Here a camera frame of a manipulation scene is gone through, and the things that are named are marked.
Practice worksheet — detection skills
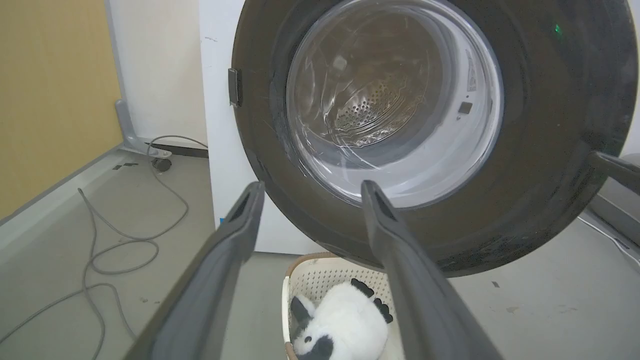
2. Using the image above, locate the dark grey pointed left gripper right finger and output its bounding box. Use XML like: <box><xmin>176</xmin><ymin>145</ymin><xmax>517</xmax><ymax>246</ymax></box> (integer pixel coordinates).
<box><xmin>588</xmin><ymin>151</ymin><xmax>640</xmax><ymax>197</ymax></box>

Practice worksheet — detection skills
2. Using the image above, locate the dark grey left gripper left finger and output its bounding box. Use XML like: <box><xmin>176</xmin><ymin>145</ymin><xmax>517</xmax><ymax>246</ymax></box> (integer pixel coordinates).
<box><xmin>123</xmin><ymin>181</ymin><xmax>266</xmax><ymax>360</ymax></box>

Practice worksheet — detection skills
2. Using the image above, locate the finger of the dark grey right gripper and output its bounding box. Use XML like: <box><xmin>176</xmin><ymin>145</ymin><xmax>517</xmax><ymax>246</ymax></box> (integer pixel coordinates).
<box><xmin>361</xmin><ymin>180</ymin><xmax>505</xmax><ymax>360</ymax></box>

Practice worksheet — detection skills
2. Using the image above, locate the round black washing machine door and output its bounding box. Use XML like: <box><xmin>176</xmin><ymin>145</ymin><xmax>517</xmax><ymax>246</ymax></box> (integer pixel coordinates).
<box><xmin>228</xmin><ymin>0</ymin><xmax>639</xmax><ymax>278</ymax></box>

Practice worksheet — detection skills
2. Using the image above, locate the white washing machine body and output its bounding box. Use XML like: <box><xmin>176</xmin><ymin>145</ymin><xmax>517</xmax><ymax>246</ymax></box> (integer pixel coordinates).
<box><xmin>198</xmin><ymin>0</ymin><xmax>331</xmax><ymax>256</ymax></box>

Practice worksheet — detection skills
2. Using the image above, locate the white and black plush toy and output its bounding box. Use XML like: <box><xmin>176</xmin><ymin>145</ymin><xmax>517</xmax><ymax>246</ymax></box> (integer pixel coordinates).
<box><xmin>290</xmin><ymin>278</ymin><xmax>394</xmax><ymax>360</ymax></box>

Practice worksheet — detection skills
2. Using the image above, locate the white perforated laundry basket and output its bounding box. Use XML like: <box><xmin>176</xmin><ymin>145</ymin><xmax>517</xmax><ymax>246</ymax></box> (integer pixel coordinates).
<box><xmin>281</xmin><ymin>252</ymin><xmax>407</xmax><ymax>360</ymax></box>

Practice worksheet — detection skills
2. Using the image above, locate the thin white cable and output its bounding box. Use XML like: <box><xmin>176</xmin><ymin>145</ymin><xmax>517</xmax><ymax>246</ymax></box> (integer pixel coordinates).
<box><xmin>577</xmin><ymin>215</ymin><xmax>640</xmax><ymax>268</ymax></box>

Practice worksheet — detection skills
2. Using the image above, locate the grey cable on floor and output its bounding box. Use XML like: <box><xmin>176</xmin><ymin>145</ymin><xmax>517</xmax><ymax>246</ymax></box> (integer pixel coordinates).
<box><xmin>0</xmin><ymin>135</ymin><xmax>209</xmax><ymax>360</ymax></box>

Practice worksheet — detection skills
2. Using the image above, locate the grey metal frame leg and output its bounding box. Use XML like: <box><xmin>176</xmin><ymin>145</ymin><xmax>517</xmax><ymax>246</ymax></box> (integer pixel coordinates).
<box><xmin>115</xmin><ymin>99</ymin><xmax>173</xmax><ymax>160</ymax></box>

